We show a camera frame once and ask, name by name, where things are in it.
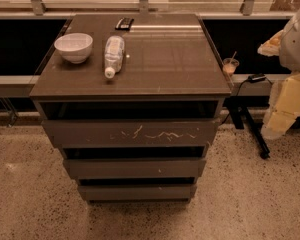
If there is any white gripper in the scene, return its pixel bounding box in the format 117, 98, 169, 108
257, 30, 300, 139

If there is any drawer dark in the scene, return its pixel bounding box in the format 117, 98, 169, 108
63, 158, 206, 179
78, 184, 197, 201

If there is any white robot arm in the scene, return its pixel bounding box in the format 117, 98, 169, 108
257, 8, 300, 139

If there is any top drawer scratched front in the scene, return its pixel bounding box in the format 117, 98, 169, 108
42, 119, 219, 148

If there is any dark brown drawer cabinet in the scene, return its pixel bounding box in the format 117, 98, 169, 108
28, 13, 232, 204

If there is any black power adapter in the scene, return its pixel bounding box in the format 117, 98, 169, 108
247, 73, 266, 83

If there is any plastic cup with straw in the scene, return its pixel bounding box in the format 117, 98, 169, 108
222, 52, 239, 76

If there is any black table leg stand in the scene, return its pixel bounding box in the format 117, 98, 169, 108
226, 98, 270, 160

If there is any black remote control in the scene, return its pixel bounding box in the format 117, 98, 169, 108
115, 17, 134, 31

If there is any clear plastic water bottle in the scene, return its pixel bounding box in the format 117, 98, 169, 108
104, 36, 125, 79

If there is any white ceramic bowl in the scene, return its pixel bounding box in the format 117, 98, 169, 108
54, 33, 93, 64

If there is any black cable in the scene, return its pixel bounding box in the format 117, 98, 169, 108
221, 77, 274, 125

